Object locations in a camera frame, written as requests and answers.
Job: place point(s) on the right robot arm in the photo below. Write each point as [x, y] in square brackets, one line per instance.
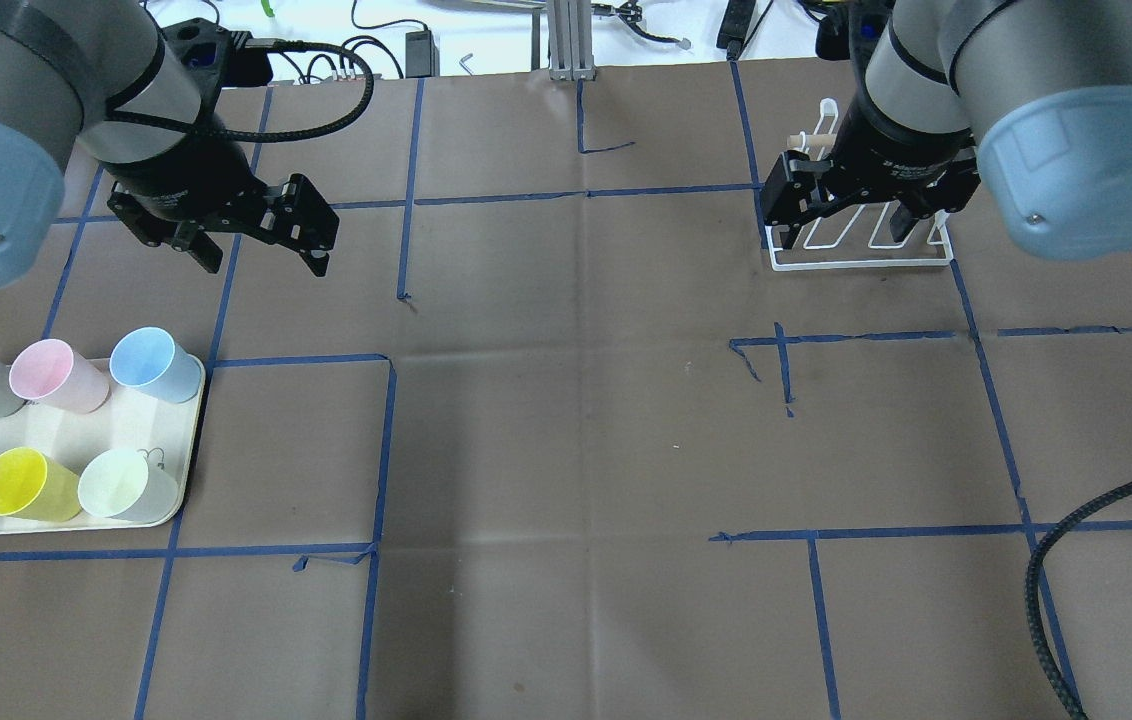
[1030, 99]

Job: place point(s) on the pale green plastic cup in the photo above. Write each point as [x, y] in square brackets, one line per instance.
[129, 484]

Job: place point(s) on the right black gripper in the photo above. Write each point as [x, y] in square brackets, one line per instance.
[901, 145]

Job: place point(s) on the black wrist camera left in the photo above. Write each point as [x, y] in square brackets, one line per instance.
[231, 58]

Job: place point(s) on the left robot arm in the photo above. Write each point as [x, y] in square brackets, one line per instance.
[141, 100]

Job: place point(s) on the pink plastic cup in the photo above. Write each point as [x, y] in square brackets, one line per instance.
[51, 373]

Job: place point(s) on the aluminium frame post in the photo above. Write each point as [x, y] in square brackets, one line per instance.
[570, 40]

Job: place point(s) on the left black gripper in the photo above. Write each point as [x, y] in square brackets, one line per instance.
[178, 172]

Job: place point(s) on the white wire cup rack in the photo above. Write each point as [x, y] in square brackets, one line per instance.
[855, 238]

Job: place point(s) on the yellow plastic cup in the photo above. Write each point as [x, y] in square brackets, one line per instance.
[34, 486]

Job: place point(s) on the light blue plastic cup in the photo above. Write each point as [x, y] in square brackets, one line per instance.
[151, 361]

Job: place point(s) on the black power adapter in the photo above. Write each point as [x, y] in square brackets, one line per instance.
[421, 57]

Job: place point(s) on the cream plastic tray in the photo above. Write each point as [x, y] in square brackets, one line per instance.
[129, 420]

